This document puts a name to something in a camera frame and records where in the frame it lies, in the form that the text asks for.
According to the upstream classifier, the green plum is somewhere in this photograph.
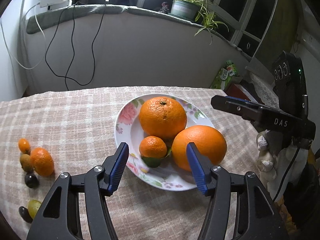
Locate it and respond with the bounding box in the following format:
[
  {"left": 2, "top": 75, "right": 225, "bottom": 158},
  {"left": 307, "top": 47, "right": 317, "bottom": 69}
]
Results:
[{"left": 27, "top": 199, "right": 42, "bottom": 219}]

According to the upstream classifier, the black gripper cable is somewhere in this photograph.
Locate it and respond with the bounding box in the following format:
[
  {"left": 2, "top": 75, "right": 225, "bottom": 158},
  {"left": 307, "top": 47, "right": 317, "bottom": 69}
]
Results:
[{"left": 272, "top": 140, "right": 302, "bottom": 203}]

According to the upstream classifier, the white power strip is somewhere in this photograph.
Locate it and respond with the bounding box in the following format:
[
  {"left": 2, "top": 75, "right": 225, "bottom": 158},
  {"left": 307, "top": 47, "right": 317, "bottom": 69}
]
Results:
[{"left": 39, "top": 0, "right": 73, "bottom": 11}]

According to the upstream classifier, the person's right hand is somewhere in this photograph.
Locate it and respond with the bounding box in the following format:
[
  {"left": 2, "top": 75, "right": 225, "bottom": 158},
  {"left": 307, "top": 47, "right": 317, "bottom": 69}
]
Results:
[{"left": 256, "top": 129, "right": 283, "bottom": 179}]

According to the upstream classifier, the dark purple plum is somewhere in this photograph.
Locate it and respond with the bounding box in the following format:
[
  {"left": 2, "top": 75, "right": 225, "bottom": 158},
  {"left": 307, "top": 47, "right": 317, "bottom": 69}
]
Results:
[
  {"left": 24, "top": 173, "right": 40, "bottom": 189},
  {"left": 18, "top": 206, "right": 33, "bottom": 223}
]

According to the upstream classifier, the small yellow-brown fruit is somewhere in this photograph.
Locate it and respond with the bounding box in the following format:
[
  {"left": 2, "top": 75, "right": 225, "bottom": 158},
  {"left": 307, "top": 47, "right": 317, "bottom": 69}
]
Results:
[{"left": 20, "top": 154, "right": 34, "bottom": 173}]

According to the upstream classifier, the white window frame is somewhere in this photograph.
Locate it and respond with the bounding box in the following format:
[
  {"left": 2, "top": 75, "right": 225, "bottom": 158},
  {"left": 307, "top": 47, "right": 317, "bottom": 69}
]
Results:
[{"left": 51, "top": 0, "right": 282, "bottom": 58}]

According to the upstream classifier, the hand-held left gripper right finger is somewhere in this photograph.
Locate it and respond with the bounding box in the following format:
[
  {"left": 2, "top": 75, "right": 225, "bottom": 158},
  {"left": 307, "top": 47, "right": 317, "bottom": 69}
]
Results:
[{"left": 186, "top": 142, "right": 289, "bottom": 240}]

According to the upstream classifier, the small figurine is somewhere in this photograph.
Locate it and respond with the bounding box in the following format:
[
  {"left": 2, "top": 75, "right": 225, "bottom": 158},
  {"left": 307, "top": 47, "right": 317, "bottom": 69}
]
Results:
[{"left": 157, "top": 1, "right": 172, "bottom": 13}]

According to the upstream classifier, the small mandarin with leaf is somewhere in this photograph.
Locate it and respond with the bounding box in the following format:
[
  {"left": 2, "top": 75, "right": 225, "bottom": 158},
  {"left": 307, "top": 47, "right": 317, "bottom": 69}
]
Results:
[{"left": 139, "top": 136, "right": 173, "bottom": 168}]

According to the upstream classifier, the white lace cloth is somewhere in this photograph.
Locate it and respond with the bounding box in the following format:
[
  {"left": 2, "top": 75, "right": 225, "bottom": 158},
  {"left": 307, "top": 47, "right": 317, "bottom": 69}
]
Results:
[{"left": 250, "top": 74, "right": 280, "bottom": 108}]

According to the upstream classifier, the red box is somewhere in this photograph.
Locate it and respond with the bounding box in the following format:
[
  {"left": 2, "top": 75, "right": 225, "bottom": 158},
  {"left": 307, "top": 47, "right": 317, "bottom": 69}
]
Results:
[{"left": 224, "top": 82, "right": 260, "bottom": 103}]

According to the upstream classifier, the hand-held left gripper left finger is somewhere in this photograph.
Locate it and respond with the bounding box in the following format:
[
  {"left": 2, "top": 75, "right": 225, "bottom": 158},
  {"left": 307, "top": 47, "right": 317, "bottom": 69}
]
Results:
[{"left": 26, "top": 142, "right": 130, "bottom": 240}]

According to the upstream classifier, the person's right forearm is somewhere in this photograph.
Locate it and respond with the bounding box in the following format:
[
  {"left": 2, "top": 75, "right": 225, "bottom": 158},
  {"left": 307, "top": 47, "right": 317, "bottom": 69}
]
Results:
[{"left": 267, "top": 142, "right": 310, "bottom": 200}]

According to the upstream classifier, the kumquat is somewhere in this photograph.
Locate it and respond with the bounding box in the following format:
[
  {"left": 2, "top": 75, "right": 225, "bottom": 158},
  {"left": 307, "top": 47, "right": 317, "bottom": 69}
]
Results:
[{"left": 18, "top": 138, "right": 31, "bottom": 155}]

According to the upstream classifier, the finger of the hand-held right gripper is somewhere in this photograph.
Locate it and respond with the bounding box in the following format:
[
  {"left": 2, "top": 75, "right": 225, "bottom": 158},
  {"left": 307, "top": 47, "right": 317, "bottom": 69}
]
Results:
[
  {"left": 224, "top": 95, "right": 260, "bottom": 107},
  {"left": 211, "top": 95, "right": 263, "bottom": 122}
]

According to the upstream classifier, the large smooth orange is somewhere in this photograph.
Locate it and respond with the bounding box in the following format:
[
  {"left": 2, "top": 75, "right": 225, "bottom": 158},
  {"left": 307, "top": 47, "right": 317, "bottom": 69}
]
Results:
[{"left": 171, "top": 125, "right": 227, "bottom": 172}]

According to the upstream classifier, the potted spider plant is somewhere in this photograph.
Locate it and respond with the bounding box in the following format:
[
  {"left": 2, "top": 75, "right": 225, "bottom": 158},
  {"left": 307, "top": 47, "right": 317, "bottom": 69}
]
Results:
[{"left": 158, "top": 0, "right": 229, "bottom": 45}]

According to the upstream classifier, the white floral plate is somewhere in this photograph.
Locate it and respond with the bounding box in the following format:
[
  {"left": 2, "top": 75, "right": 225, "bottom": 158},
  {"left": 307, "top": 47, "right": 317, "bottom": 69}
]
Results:
[{"left": 114, "top": 93, "right": 220, "bottom": 192}]

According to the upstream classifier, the green printed bag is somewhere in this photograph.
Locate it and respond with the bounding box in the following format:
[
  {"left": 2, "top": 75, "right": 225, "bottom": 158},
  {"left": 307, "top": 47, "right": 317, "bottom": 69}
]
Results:
[{"left": 210, "top": 60, "right": 239, "bottom": 90}]

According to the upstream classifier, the long white cable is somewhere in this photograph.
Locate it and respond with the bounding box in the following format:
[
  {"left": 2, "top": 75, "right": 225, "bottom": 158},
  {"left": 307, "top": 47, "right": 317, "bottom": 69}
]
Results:
[{"left": 0, "top": 0, "right": 48, "bottom": 70}]

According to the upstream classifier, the short white cable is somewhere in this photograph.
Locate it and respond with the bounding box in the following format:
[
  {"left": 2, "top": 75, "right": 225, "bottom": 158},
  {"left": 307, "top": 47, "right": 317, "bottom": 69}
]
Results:
[{"left": 34, "top": 6, "right": 46, "bottom": 38}]

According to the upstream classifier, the beige checked tablecloth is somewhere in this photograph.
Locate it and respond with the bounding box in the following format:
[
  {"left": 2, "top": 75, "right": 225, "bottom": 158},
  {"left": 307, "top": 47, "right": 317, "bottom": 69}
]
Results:
[{"left": 0, "top": 86, "right": 283, "bottom": 240}]

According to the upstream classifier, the olive curtain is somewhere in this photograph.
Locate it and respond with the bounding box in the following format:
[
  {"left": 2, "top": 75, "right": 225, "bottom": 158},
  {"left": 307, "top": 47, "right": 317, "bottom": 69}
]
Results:
[{"left": 246, "top": 0, "right": 300, "bottom": 68}]

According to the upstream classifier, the large white board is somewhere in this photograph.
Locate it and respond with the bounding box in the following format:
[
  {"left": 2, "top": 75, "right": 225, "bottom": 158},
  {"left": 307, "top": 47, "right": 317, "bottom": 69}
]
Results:
[{"left": 0, "top": 0, "right": 28, "bottom": 100}]

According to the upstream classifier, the grey windowsill mat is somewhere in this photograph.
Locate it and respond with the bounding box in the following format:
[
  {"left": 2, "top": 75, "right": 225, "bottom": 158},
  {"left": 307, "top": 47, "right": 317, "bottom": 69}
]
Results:
[{"left": 26, "top": 4, "right": 129, "bottom": 35}]

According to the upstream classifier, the large bumpy orange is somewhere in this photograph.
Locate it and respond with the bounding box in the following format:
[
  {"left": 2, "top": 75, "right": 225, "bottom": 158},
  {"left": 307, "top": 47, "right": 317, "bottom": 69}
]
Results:
[{"left": 139, "top": 96, "right": 187, "bottom": 140}]

